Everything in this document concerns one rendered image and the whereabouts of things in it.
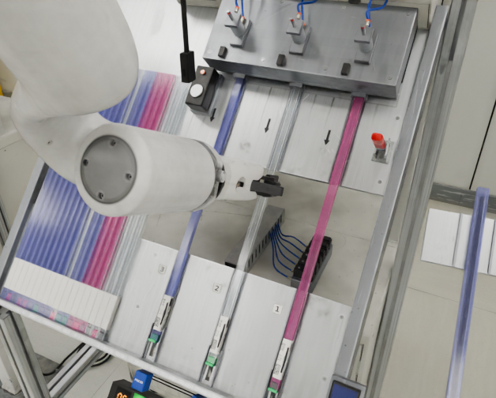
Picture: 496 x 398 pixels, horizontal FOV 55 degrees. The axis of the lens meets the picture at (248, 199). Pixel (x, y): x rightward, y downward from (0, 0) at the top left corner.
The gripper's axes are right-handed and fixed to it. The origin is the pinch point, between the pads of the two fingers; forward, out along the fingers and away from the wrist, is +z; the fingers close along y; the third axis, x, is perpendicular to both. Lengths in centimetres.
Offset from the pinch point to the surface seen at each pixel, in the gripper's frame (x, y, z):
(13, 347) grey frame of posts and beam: 48, 49, 11
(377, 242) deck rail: 5.1, -20.1, 8.7
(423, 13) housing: -31.2, -17.8, 14.6
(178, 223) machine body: 19, 36, 48
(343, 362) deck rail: 23.1, -20.0, 4.1
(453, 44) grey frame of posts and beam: -29.8, -22.9, 25.0
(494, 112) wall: -46, -40, 182
